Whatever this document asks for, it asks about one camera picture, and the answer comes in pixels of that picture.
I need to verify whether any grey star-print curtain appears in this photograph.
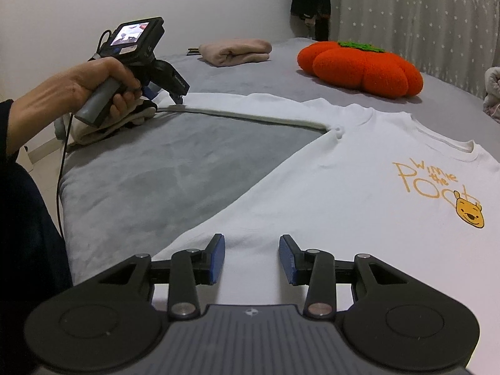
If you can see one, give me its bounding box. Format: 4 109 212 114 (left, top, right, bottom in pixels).
324 0 500 100

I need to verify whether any folded beige pink garment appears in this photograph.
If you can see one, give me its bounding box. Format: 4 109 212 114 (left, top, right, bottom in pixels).
197 39 273 67

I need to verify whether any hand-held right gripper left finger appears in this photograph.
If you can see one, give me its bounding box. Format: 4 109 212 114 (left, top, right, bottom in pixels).
96 233 226 318

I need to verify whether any beige and grey cloth bundle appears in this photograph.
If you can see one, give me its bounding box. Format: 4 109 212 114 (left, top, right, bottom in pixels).
55 99 157 148

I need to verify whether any white long-sleeve shirt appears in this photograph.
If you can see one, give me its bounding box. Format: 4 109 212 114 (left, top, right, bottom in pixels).
150 93 500 362

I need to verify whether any person's left forearm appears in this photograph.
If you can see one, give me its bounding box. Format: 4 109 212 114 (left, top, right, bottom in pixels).
0 84 40 161

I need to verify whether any orange pumpkin cushion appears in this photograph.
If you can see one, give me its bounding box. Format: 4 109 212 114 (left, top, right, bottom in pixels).
297 40 424 99

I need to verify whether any person's dark blue trouser leg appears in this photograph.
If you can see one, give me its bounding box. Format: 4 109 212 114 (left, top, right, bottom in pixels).
0 152 74 317

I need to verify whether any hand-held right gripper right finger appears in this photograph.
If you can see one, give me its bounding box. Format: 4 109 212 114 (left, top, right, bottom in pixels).
278 234 409 318

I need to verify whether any black cable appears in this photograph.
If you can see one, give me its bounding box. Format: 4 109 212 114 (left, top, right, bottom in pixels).
57 29 114 239

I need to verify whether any person's left hand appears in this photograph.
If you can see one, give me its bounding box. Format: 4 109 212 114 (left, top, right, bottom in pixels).
29 58 141 133

